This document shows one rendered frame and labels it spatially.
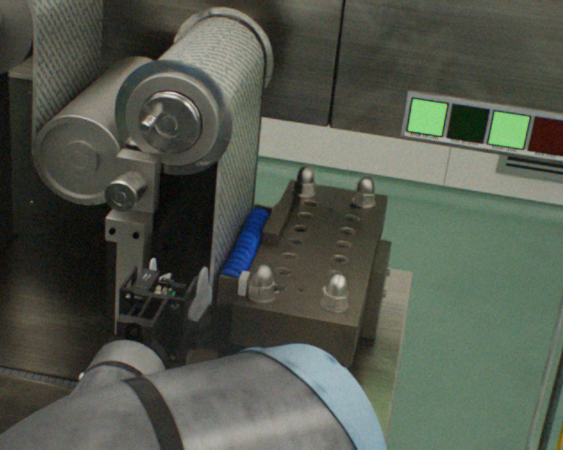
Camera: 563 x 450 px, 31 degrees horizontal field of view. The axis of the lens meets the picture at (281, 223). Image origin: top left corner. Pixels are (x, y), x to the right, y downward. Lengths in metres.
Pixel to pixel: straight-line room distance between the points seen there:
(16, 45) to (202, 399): 0.78
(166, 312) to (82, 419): 0.48
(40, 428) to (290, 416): 0.14
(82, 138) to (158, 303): 0.32
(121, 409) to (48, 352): 0.85
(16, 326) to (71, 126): 0.33
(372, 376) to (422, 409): 1.50
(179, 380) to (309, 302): 0.72
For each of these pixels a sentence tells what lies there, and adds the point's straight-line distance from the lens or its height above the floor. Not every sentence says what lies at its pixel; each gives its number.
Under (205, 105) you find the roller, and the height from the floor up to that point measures 1.28.
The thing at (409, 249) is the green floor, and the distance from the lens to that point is 3.72.
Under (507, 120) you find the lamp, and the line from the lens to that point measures 1.54.
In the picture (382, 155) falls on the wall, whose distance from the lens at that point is 4.10.
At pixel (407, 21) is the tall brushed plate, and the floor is 1.32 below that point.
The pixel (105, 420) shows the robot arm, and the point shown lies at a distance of 0.59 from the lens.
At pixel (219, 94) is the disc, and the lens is 1.23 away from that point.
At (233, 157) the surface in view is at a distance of 1.34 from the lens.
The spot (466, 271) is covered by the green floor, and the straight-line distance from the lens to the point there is 3.64.
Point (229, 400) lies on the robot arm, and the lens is 0.60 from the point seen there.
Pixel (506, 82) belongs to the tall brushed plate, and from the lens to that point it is 1.53.
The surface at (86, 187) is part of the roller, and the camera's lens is 1.33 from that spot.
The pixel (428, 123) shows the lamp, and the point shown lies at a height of 1.18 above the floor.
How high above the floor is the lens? 1.71
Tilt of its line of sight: 27 degrees down
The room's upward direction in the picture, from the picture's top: 6 degrees clockwise
